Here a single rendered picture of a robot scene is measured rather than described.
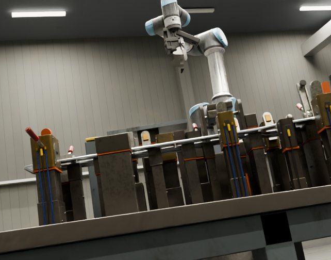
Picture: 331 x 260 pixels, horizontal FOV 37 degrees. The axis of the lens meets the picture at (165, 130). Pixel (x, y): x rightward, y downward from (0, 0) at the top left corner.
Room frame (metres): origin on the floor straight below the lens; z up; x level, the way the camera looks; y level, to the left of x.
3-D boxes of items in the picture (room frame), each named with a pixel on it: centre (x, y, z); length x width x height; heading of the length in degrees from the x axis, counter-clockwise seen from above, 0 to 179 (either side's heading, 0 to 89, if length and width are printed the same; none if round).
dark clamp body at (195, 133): (2.10, -0.12, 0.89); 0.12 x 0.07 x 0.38; 1
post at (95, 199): (2.21, 0.34, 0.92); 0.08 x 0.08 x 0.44; 1
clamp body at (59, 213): (1.67, 0.43, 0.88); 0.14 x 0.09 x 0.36; 1
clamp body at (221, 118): (1.70, -0.22, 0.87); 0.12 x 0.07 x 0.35; 1
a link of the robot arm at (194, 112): (2.56, -0.21, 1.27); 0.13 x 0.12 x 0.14; 63
